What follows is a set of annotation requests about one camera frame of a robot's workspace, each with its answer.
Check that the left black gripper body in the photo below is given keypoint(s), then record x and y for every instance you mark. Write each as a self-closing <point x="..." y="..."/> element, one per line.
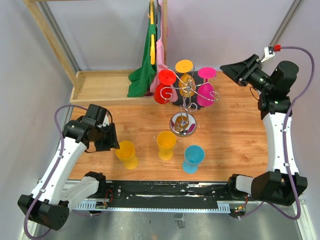
<point x="101" y="133"/>

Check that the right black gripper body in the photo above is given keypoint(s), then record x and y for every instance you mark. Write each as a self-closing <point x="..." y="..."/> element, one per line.
<point x="257" y="80"/>

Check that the yellow wine glass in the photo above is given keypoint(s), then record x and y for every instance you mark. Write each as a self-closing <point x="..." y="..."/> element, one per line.
<point x="127" y="154"/>
<point x="166" y="141"/>
<point x="186" y="82"/>

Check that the magenta plastic wine glass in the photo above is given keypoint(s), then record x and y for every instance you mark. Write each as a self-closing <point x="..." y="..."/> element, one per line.
<point x="205" y="93"/>

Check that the red plastic wine glass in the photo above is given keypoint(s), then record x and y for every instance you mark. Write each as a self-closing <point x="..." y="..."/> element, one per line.
<point x="164" y="90"/>

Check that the cyan plastic wine glass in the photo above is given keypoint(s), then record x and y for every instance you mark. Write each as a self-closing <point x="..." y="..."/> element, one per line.
<point x="193" y="156"/>

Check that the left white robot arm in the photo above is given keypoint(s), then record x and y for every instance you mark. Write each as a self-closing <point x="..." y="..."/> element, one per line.
<point x="62" y="160"/>

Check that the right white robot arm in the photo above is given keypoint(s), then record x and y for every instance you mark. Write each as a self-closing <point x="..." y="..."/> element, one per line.
<point x="277" y="140"/>

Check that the chrome wine glass rack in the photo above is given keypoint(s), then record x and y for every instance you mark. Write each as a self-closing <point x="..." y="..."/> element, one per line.
<point x="183" y="123"/>

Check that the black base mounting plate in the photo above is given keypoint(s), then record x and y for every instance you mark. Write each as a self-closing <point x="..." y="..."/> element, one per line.
<point x="164" y="196"/>

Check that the dark grey folded cloth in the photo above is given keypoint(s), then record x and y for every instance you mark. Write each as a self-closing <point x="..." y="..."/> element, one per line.
<point x="179" y="102"/>

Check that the green hanging shirt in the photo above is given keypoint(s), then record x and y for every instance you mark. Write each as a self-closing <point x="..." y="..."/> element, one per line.
<point x="141" y="78"/>

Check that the pink hanging shirt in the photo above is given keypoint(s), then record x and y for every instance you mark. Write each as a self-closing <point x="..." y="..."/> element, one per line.
<point x="160" y="53"/>

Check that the yellow clothes hanger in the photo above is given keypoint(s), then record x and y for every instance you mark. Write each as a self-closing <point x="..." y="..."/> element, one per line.
<point x="152" y="35"/>

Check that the grey clothes hanger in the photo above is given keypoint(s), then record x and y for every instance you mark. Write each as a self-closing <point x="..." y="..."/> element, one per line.
<point x="158" y="19"/>

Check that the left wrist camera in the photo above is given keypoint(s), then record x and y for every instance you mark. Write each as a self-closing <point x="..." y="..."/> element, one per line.
<point x="106" y="121"/>

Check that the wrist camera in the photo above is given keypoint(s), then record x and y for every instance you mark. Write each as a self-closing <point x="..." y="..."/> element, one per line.
<point x="269" y="52"/>
<point x="106" y="121"/>

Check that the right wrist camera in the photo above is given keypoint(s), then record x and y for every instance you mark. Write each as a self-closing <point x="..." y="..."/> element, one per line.
<point x="269" y="52"/>

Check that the wooden clothes rack frame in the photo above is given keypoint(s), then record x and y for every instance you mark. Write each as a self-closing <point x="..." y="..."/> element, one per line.
<point x="100" y="87"/>

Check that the aluminium frame rail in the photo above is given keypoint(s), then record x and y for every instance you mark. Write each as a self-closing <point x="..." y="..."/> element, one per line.
<point x="50" y="204"/>

